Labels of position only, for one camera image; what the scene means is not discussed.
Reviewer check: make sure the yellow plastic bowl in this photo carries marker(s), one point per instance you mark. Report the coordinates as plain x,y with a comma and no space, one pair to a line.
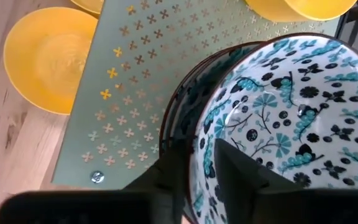
266,9
48,62
89,4
322,7

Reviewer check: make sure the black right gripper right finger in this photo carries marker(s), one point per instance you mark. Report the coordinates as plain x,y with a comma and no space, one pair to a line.
238,186

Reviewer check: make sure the green perforated metal shelf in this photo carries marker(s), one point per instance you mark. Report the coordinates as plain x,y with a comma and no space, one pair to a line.
73,161

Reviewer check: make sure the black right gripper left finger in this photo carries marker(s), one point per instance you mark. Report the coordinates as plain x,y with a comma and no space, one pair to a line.
166,180

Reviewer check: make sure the teal bowl with floral interior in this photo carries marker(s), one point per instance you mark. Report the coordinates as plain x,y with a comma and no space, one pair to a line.
291,102
194,90

